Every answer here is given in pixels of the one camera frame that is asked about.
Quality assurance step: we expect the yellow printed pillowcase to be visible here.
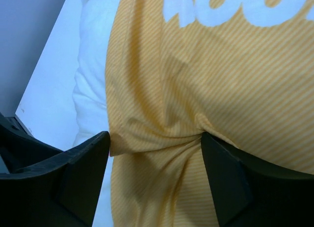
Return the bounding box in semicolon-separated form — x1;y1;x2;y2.
105;0;314;227

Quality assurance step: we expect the white pillow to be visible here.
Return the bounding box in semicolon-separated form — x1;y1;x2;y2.
72;0;120;146

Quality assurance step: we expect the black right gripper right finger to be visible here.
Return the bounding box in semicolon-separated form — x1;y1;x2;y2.
201;132;314;227

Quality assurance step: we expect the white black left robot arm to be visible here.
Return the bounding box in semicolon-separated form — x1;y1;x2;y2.
0;115;62;174

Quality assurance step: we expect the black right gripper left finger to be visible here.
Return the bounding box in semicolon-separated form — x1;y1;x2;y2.
0;131;110;227

